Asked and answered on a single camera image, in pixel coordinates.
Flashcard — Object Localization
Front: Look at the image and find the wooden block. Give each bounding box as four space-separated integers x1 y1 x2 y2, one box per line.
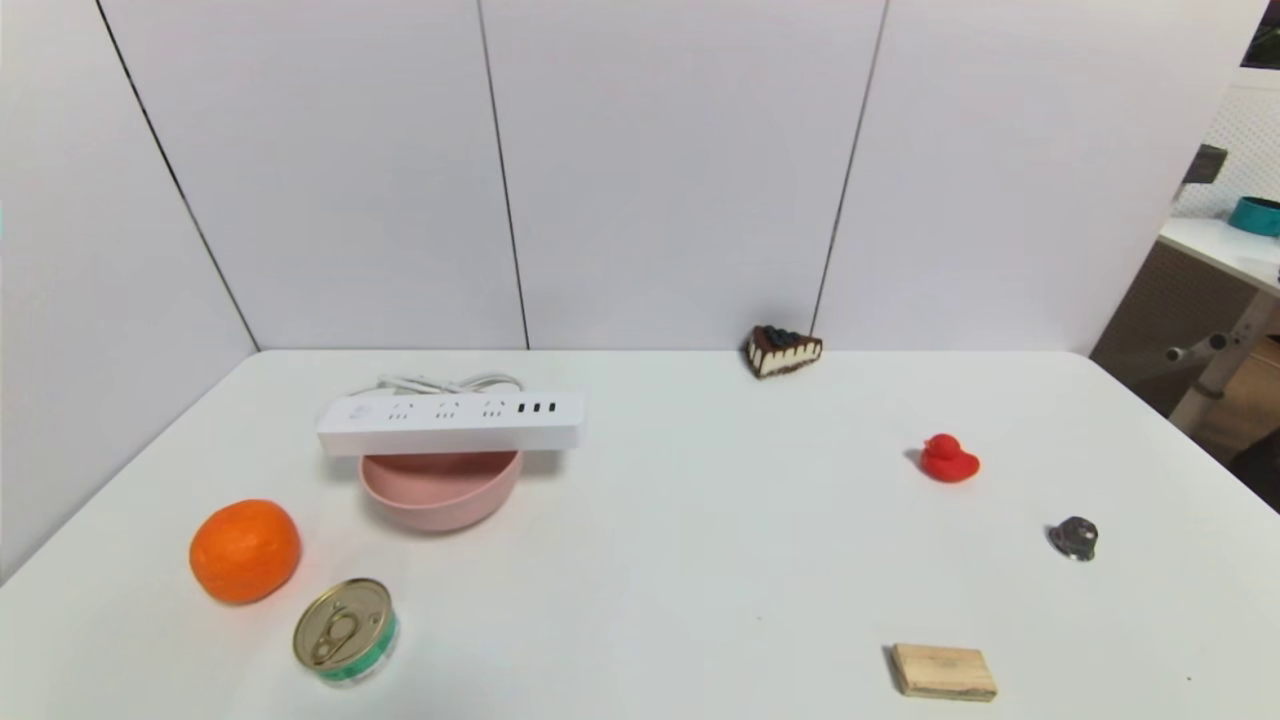
889 643 999 702

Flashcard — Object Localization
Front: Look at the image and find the grey desk crank handle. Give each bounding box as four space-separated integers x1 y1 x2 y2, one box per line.
1165 333 1229 367

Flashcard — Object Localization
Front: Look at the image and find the white power strip cable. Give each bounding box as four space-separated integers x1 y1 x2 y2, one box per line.
347 371 526 398

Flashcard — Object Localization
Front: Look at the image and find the white power strip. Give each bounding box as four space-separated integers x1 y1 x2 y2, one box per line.
315 390 587 459

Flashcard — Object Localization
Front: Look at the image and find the dark box on wall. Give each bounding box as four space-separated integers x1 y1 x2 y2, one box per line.
1183 144 1229 186

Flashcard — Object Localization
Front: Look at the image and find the pink bowl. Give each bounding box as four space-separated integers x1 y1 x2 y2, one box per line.
357 450 524 534

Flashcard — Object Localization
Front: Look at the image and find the teal bowl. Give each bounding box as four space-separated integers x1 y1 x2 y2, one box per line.
1228 196 1280 238

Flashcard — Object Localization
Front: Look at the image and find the chocolate cake slice toy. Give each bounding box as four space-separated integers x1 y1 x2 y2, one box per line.
744 325 824 379

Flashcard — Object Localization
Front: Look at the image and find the green tin can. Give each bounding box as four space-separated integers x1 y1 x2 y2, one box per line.
292 578 399 687

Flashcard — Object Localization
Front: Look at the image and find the red rubber duck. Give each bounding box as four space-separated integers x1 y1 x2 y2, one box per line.
919 433 981 484

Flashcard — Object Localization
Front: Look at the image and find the orange fruit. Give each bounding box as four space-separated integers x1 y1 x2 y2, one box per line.
189 499 303 605

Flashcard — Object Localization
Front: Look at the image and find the grey coffee capsule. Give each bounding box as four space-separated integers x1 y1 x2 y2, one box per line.
1047 516 1099 562

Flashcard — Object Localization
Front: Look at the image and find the white background desk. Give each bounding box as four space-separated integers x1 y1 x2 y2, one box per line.
1090 215 1280 436

